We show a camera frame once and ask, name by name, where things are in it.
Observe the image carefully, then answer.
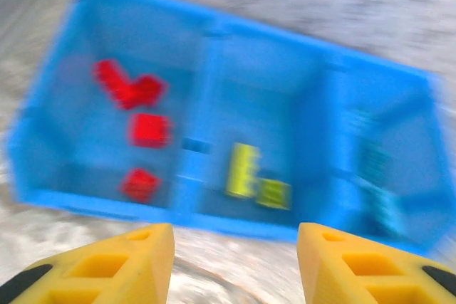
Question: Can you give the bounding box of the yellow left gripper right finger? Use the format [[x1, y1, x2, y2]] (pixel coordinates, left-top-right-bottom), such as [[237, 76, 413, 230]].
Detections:
[[297, 221, 456, 304]]

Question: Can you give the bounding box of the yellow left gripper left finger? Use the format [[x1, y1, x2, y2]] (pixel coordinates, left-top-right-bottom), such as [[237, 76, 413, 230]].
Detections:
[[0, 223, 175, 304]]

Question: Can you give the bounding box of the small green lego brick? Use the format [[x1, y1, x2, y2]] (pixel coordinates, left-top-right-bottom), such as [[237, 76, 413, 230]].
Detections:
[[256, 178, 294, 211]]

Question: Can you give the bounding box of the small red lego brick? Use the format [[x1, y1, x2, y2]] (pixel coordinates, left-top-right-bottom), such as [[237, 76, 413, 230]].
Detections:
[[128, 113, 175, 148]]

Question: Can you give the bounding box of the blue three-compartment plastic bin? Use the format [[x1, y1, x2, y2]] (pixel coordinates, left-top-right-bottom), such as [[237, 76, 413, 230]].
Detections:
[[5, 0, 452, 257]]

